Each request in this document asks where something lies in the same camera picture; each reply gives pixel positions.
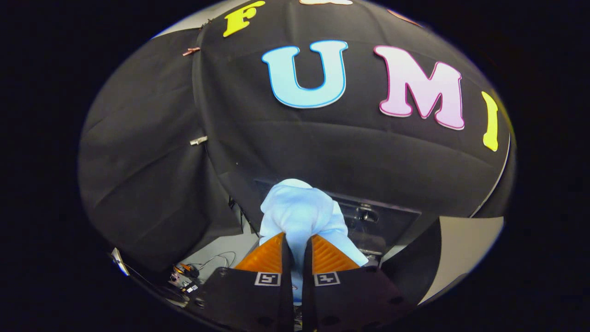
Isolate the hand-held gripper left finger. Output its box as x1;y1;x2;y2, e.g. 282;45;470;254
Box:
195;232;295;332

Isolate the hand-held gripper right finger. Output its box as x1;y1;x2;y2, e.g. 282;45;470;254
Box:
302;234;416;332

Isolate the light blue shirt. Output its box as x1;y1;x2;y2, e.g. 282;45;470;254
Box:
259;178;369;305

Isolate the black backdrop cloth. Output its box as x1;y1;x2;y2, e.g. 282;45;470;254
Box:
77;0;516;277

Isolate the tangle of thin cables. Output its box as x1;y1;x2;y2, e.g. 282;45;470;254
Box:
168;251;238;296

